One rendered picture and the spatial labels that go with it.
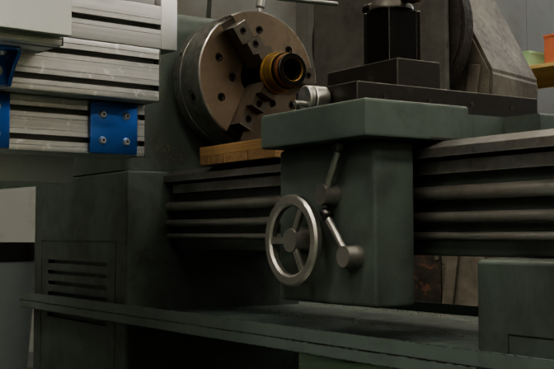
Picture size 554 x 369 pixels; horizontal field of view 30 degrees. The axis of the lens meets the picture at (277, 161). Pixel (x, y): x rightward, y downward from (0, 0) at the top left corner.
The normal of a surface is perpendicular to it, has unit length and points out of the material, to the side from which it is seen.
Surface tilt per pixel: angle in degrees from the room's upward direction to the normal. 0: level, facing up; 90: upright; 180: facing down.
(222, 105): 90
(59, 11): 90
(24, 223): 90
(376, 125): 90
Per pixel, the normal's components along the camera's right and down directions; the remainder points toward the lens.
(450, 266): -0.64, -0.05
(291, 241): -0.84, -0.04
